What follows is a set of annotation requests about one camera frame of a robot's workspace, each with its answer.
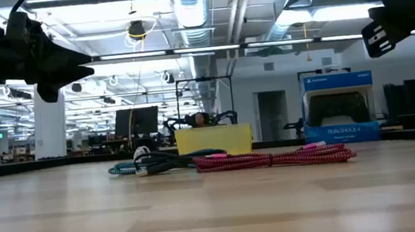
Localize black table edge rail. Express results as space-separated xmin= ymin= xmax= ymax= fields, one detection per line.
xmin=0 ymin=119 xmax=415 ymax=188

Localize black computer monitor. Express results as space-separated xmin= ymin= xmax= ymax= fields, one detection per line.
xmin=112 ymin=105 xmax=161 ymax=140

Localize black USB-C cable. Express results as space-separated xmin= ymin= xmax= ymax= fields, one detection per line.
xmin=133 ymin=144 xmax=230 ymax=177

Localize yellow translucent plastic bin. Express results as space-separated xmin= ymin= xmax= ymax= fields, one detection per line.
xmin=174 ymin=121 xmax=255 ymax=161

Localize person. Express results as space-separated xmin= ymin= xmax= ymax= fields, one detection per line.
xmin=190 ymin=111 xmax=210 ymax=129

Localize teal braided USB-C cable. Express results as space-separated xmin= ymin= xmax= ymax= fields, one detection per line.
xmin=105 ymin=137 xmax=229 ymax=179

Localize yellow hanging cord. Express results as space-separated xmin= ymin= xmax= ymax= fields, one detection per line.
xmin=300 ymin=22 xmax=313 ymax=63

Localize overhead LED light bar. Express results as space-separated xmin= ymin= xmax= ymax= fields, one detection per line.
xmin=83 ymin=28 xmax=365 ymax=69

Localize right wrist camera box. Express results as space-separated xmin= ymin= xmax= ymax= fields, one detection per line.
xmin=360 ymin=18 xmax=398 ymax=60

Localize pink braided USB-C cable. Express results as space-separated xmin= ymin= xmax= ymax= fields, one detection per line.
xmin=192 ymin=138 xmax=358 ymax=179

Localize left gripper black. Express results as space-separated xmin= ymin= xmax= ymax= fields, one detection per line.
xmin=0 ymin=4 xmax=96 ymax=93

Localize black equipment cases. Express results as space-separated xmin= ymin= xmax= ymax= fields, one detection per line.
xmin=383 ymin=78 xmax=415 ymax=119

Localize bright ceiling light panel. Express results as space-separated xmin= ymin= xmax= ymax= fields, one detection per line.
xmin=275 ymin=0 xmax=387 ymax=29

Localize blue DualShock controller box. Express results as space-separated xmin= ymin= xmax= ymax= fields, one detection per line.
xmin=298 ymin=69 xmax=382 ymax=149

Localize black ceiling cord reel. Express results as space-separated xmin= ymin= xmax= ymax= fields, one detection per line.
xmin=126 ymin=18 xmax=148 ymax=42

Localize white square pillar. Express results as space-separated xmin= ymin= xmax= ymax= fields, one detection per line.
xmin=28 ymin=82 xmax=72 ymax=161

